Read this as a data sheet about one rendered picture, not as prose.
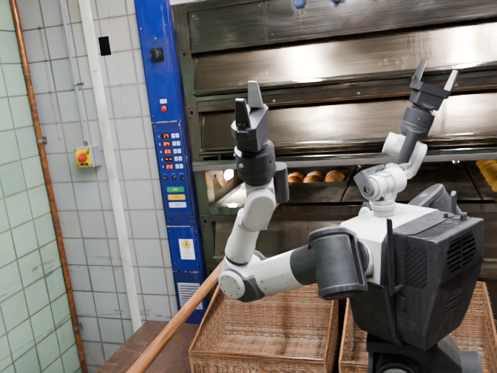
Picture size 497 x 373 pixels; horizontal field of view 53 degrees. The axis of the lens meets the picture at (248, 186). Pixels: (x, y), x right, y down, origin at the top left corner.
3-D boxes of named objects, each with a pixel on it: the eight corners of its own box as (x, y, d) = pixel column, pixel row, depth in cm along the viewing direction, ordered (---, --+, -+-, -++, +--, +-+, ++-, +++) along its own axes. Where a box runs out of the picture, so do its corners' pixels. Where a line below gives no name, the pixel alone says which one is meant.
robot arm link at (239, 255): (248, 207, 128) (231, 260, 139) (225, 223, 120) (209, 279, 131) (282, 228, 125) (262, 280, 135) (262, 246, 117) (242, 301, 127)
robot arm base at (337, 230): (342, 302, 119) (380, 292, 111) (304, 303, 111) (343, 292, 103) (329, 241, 125) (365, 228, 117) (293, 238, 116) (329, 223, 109)
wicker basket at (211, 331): (227, 325, 246) (221, 273, 240) (342, 331, 229) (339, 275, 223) (190, 385, 200) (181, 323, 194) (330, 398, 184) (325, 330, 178)
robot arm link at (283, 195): (234, 150, 117) (240, 189, 124) (237, 176, 109) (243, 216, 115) (282, 143, 117) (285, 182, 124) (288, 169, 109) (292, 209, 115)
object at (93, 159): (85, 165, 251) (81, 145, 249) (102, 164, 248) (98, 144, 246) (76, 168, 244) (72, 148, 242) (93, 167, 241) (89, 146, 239)
